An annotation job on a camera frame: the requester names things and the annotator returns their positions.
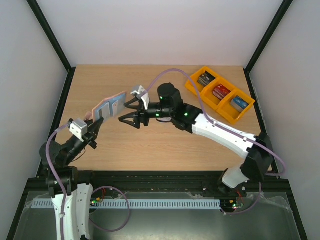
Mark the white card with black stripe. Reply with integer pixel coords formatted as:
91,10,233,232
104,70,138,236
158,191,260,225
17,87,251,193
93,102,111,122

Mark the pink leather card holder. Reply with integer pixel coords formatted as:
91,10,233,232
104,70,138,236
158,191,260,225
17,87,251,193
84,91,127,123

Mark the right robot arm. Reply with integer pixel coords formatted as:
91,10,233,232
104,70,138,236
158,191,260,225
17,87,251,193
119,83,273,196

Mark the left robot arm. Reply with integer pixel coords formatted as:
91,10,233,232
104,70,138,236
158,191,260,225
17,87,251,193
39,118,104,240

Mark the yellow bin with black cards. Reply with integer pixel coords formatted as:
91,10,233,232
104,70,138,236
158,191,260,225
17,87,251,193
184,66,221,97

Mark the black card stack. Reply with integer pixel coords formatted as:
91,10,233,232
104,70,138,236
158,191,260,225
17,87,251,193
197,71,216,87

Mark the yellow bin with red cards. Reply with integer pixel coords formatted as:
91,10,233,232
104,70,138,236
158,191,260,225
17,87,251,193
200,77,236,111

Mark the red card stack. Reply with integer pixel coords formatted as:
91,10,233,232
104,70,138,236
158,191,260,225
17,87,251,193
212,84,231,100

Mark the blue card stack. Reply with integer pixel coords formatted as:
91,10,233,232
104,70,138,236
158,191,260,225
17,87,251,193
230,96,249,113

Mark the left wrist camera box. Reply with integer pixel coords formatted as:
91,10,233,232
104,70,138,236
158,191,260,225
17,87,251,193
69,118,88,141

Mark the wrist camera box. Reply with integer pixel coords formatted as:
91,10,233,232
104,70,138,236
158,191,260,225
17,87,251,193
130,85,150,110
69,118,88,141

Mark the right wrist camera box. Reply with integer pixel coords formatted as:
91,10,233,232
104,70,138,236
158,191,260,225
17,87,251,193
130,85,150,110

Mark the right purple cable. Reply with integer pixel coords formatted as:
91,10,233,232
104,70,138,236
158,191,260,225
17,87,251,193
142,68,287,216

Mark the white slotted cable duct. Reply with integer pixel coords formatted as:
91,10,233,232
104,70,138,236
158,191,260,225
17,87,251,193
26,198,222,210

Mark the left black frame post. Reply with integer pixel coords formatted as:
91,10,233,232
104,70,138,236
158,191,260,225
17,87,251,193
26,0,76,73

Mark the black frame post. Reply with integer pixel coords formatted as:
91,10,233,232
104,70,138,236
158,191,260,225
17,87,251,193
26,0,76,73
244,0,295,73

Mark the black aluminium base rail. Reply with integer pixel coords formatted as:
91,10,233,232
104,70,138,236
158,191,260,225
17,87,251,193
24,170,293,198

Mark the right black frame post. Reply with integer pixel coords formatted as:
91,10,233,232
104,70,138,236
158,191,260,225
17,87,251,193
244,0,295,73

